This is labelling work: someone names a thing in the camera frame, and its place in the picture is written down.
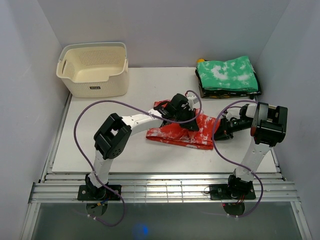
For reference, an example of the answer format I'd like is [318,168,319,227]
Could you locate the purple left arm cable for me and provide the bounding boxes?
[74,89,202,227]

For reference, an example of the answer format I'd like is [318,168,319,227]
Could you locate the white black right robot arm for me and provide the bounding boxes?
[210,100,288,200]

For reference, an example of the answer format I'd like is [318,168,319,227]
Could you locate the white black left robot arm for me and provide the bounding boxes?
[85,91,200,200]

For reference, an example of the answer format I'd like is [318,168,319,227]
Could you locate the red white tie-dye trousers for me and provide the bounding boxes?
[145,113,220,150]

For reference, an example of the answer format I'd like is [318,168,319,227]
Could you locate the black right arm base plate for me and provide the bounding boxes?
[209,183,256,200]

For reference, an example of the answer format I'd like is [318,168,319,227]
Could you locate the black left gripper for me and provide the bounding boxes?
[173,107,199,132]

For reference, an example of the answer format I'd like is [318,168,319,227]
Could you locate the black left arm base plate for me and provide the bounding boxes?
[77,184,122,202]

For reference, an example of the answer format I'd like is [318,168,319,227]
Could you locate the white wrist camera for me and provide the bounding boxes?
[224,106,241,121]
[185,92,199,109]

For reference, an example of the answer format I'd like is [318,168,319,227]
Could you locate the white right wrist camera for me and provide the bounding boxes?
[224,106,241,121]

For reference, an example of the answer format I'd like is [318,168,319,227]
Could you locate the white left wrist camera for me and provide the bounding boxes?
[185,92,199,109]

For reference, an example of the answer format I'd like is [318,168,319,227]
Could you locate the cream perforated plastic basket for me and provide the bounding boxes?
[56,42,129,98]

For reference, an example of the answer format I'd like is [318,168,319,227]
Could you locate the green white tie-dye trousers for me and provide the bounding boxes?
[196,55,258,93]

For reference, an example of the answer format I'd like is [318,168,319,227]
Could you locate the aluminium table frame rails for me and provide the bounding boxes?
[21,96,312,240]

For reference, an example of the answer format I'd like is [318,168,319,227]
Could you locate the yellow object behind stack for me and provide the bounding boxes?
[196,58,206,63]

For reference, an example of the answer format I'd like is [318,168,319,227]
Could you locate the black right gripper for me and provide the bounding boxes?
[211,116,252,141]

